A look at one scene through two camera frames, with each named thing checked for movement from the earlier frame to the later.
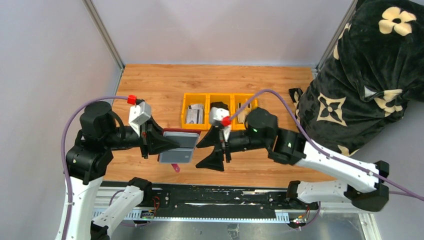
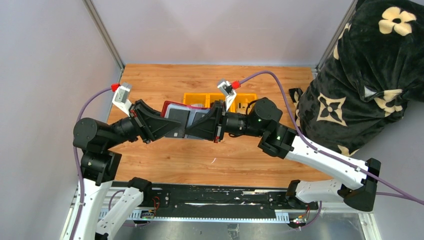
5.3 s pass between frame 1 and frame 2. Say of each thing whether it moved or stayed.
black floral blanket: stayed
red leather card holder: moved
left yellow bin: stayed
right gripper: moved
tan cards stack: stayed
